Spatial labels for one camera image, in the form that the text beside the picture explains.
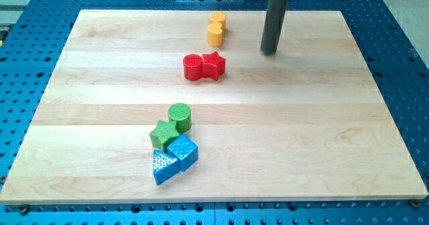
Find blue cube block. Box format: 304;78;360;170
167;135;199;171

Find light wooden board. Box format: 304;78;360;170
1;9;428;204

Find red star block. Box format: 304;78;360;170
202;52;226;81

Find green star block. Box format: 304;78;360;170
149;120;180;152

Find green cylinder block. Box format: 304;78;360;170
168;103;192;133

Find red cylinder block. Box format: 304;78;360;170
182;54;203;81

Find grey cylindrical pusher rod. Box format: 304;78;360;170
261;0;289;55

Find blue triangle block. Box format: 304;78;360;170
153;150;180;185

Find yellow heart block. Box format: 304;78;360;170
206;22;223;48

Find yellow hexagon block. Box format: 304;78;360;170
208;11;227;30

